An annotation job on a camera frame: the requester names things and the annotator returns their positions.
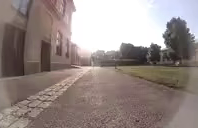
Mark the green grass lawn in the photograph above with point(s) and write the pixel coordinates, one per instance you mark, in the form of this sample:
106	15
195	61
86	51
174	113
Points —
160	74

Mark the grey paved pavement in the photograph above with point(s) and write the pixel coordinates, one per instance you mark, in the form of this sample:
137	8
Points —
17	86

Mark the pale stone kerb strip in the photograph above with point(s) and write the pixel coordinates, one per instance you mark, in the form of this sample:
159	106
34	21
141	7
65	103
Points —
37	103

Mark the tall dark tree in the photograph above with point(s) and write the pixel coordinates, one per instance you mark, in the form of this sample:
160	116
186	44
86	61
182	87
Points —
178	38

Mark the beige building with dark doors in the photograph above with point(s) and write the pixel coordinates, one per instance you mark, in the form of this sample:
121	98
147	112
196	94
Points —
30	36

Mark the grey cobblestone road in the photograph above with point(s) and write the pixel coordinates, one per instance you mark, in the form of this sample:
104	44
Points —
113	100

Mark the dark bushy trees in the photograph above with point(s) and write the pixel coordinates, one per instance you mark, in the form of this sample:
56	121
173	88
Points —
137	52

